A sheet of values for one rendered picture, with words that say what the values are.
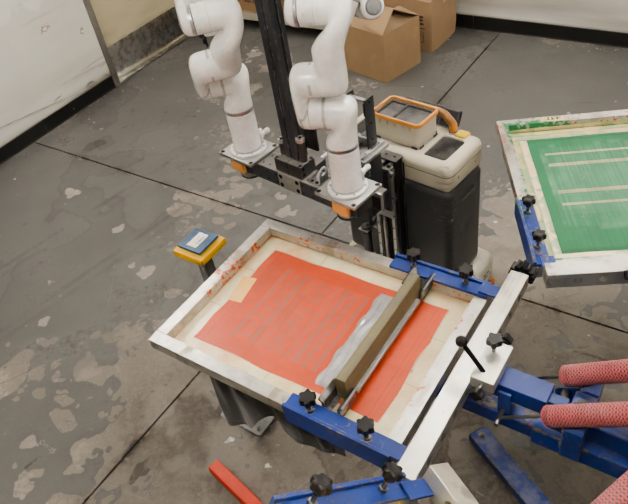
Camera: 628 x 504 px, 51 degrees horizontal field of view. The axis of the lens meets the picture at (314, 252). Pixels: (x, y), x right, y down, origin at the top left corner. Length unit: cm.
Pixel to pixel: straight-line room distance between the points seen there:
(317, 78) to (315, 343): 71
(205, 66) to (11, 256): 250
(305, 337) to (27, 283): 242
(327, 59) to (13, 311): 260
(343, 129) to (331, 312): 52
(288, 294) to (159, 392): 129
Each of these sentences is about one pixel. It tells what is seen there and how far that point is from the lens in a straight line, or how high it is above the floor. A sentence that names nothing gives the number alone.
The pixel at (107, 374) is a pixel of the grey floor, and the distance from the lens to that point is 331.
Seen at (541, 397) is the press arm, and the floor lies 104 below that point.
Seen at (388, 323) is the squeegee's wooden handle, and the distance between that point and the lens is 174.
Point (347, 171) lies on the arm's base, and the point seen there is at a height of 123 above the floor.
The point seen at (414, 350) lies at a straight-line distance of 180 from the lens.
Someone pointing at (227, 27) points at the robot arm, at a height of 164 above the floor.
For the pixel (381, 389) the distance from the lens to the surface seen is 173.
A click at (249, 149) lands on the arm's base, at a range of 226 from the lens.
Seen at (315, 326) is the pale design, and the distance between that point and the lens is 188.
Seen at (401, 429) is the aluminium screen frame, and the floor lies 99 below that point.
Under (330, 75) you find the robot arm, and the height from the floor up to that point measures 155.
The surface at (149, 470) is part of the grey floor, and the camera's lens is 292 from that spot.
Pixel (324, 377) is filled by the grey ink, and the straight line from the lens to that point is 176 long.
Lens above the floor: 236
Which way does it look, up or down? 42 degrees down
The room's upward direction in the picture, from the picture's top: 11 degrees counter-clockwise
